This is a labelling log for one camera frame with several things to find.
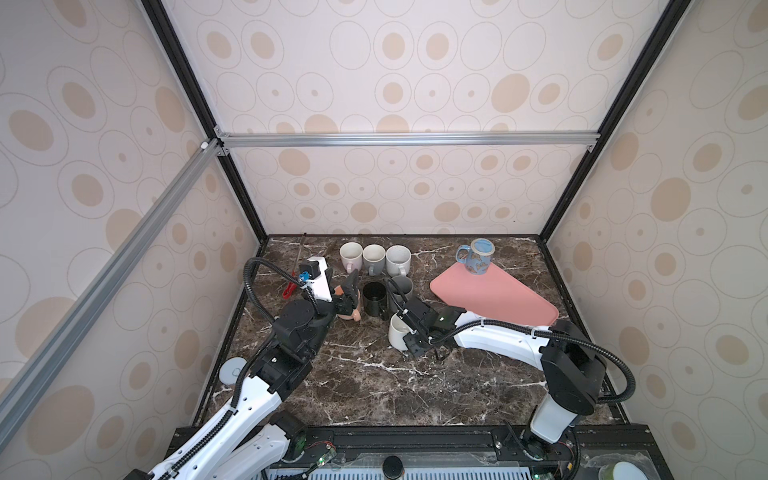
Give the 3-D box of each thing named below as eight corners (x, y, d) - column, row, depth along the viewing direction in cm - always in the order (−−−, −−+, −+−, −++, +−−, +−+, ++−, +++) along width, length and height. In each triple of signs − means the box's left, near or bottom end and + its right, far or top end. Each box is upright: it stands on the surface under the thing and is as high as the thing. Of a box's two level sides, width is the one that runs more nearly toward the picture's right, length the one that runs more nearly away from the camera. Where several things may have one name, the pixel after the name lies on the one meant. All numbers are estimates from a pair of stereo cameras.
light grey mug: (364, 285, 107) (362, 267, 100) (365, 262, 114) (364, 244, 106) (385, 285, 107) (384, 267, 100) (385, 262, 114) (385, 244, 106)
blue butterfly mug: (470, 280, 109) (477, 260, 100) (457, 263, 114) (462, 243, 105) (491, 271, 111) (500, 251, 103) (477, 255, 116) (484, 235, 107)
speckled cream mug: (380, 279, 109) (380, 264, 102) (390, 257, 116) (390, 241, 109) (403, 286, 107) (404, 270, 100) (412, 263, 114) (413, 247, 107)
